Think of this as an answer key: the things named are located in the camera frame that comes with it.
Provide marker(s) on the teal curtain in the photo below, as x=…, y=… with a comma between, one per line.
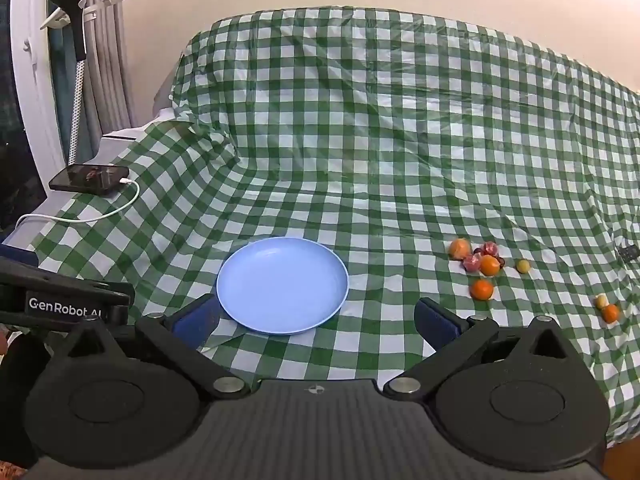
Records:
x=60, y=90

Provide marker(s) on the orange tangerine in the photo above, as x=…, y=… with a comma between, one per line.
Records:
x=482, y=290
x=610, y=313
x=490, y=266

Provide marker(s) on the grey pillow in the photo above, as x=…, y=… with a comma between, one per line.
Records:
x=162, y=97

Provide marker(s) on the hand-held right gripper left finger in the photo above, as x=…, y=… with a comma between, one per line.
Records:
x=195, y=324

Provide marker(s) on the white window frame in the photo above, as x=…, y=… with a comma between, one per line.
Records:
x=30, y=85

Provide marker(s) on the green checked tablecloth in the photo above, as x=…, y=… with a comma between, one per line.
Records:
x=375, y=135

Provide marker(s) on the black garment steamer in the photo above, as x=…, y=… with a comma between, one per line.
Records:
x=75, y=20

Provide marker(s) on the grey curtain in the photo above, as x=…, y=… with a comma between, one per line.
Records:
x=107, y=85

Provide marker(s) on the small black object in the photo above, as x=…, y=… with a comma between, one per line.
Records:
x=628, y=253

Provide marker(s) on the plastic-wrapped orange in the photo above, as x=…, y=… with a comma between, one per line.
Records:
x=460, y=248

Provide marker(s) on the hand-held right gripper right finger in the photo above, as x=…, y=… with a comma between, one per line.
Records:
x=439, y=327

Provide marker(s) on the black smartphone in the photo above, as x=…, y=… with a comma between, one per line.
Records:
x=85, y=179

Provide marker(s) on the light blue plate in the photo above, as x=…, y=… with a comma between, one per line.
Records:
x=280, y=285

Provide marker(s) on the white mattress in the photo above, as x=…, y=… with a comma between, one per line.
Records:
x=115, y=145

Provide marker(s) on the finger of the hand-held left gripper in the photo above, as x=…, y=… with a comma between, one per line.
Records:
x=17, y=267

